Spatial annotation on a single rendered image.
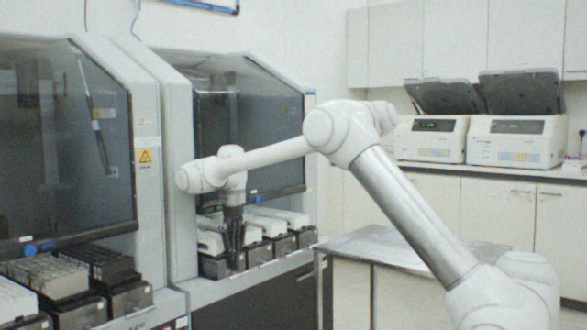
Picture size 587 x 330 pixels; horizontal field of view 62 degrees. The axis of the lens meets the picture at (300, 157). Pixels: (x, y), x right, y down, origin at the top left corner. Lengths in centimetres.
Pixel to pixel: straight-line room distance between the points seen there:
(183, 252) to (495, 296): 107
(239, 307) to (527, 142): 235
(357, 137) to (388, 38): 316
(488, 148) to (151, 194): 257
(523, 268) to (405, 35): 316
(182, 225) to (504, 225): 250
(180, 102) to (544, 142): 253
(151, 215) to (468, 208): 259
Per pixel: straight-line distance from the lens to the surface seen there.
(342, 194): 427
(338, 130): 118
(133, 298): 161
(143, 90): 165
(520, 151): 362
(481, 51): 400
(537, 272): 132
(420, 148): 386
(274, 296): 206
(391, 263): 172
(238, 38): 350
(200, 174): 158
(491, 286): 116
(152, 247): 172
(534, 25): 392
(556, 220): 363
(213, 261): 181
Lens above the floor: 135
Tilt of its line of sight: 6 degrees down
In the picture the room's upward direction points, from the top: 1 degrees counter-clockwise
